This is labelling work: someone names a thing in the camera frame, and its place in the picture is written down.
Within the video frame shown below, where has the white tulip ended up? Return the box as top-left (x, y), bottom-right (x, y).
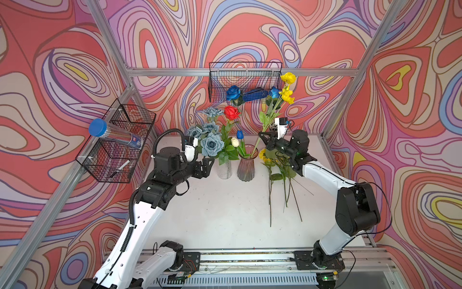
top-left (231, 137), bottom-right (240, 148)

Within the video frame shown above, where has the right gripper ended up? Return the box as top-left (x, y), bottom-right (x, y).
top-left (257, 131), bottom-right (296, 157)

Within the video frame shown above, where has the tall yellow flower sprig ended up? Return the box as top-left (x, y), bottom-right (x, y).
top-left (248, 72), bottom-right (297, 158)

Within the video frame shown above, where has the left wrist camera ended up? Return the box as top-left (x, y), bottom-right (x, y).
top-left (182, 136), bottom-right (199, 163)

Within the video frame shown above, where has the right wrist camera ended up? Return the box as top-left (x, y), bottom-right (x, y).
top-left (274, 117), bottom-right (289, 140)

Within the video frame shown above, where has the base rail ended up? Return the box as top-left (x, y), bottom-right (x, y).
top-left (100, 247), bottom-right (347, 289)

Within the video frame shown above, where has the blue object in basket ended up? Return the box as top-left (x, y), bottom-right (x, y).
top-left (243, 88), bottom-right (268, 102)

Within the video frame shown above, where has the wire basket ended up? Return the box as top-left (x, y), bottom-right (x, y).
top-left (76, 100), bottom-right (156, 183)
top-left (208, 60), bottom-right (283, 105)

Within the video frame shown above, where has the clear textured glass vase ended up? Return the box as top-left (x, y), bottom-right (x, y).
top-left (217, 160), bottom-right (232, 179)

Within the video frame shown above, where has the tall sunflower bunch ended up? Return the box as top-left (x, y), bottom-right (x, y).
top-left (259, 149), bottom-right (283, 227)

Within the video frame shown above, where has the white marker pen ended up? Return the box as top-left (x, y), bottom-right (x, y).
top-left (109, 160), bottom-right (131, 178)

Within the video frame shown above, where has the tube with blue cap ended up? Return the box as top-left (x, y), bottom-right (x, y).
top-left (89, 119), bottom-right (143, 149)

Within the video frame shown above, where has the red rose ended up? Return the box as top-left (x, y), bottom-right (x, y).
top-left (224, 105), bottom-right (241, 121)

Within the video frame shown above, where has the blue tulip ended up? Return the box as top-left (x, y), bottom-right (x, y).
top-left (237, 130), bottom-right (244, 140)

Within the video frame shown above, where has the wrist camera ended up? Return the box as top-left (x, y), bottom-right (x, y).
top-left (274, 117), bottom-right (289, 140)
top-left (182, 136), bottom-right (199, 163)

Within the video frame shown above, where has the pink ribbed glass vase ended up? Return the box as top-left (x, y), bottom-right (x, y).
top-left (237, 144), bottom-right (259, 182)

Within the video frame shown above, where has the left wire basket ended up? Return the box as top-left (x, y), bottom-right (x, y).
top-left (76, 100), bottom-right (156, 183)

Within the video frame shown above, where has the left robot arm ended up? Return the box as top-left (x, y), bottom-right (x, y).
top-left (79, 129), bottom-right (214, 289)

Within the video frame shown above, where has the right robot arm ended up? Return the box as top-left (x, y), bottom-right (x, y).
top-left (258, 130), bottom-right (381, 270)

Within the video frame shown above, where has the back wire basket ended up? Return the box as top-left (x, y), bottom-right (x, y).
top-left (208, 60), bottom-right (283, 105)

